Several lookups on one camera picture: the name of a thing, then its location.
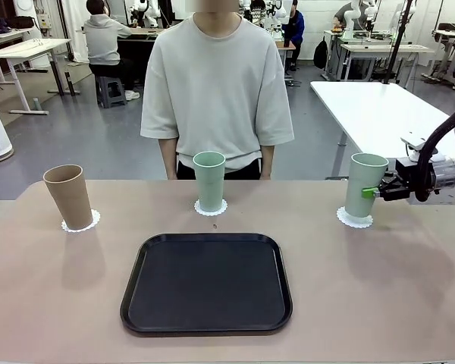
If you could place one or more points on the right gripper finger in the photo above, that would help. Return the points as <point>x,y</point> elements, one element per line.
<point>390,180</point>
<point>368,192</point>

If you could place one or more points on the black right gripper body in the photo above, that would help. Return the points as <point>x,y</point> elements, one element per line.
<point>405,178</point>

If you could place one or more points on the pale green plastic cup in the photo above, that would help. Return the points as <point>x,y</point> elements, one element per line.
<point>209,186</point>
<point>358,189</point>

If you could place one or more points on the white paper doily coaster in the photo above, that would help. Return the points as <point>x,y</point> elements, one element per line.
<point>211,214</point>
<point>354,223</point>
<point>96,218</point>

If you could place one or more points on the brown plastic cup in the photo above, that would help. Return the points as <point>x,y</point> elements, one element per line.
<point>70,197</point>

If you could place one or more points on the person's left forearm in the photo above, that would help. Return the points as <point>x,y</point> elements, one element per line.
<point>267,161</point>

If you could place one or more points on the person's right forearm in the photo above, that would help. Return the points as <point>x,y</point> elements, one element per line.
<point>168,159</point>

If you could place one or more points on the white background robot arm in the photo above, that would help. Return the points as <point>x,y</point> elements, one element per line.
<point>144,11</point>
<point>351,19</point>
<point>277,19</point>

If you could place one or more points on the large white table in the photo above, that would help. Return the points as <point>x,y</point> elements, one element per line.
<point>371,110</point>

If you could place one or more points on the white lab table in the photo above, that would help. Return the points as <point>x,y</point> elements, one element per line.
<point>386,48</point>

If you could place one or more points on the black tripod pole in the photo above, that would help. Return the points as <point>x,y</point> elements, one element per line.
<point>399,41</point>

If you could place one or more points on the black backpack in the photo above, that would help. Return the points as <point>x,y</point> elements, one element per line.
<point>320,55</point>

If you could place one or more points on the wooden top desk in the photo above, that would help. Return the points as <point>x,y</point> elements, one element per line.
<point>286,44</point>

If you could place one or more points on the person in dark grey top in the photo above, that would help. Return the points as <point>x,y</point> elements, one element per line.
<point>343,15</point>

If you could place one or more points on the black bottle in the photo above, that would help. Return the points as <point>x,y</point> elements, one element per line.
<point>287,40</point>

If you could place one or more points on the person in blue jacket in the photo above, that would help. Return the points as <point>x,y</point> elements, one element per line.
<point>295,30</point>

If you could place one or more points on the black plastic serving tray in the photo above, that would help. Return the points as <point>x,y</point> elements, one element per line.
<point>212,288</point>

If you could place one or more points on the person in beige sweatshirt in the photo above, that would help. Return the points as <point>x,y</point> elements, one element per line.
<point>216,76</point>

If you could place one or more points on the person in patterned sweater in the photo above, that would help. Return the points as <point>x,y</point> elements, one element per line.
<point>258,7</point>

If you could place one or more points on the grey plastic step stool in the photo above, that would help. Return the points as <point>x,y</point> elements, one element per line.
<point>112,91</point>

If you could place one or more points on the black desk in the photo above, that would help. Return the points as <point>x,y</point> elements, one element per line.
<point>136,38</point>

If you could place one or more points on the person in grey hoodie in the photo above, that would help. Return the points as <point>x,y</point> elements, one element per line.
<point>106,38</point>

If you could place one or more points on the small green cylinder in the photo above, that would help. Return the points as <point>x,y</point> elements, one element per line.
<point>36,105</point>

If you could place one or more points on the white height adjustable desk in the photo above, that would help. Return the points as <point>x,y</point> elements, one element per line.
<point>22,47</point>
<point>11,35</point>

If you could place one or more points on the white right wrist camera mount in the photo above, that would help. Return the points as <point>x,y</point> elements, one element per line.
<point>417,144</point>

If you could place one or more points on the white robot workstation frame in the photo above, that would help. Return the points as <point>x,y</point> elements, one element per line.
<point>449,57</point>

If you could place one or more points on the white wall electrical box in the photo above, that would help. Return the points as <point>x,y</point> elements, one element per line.
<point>42,21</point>

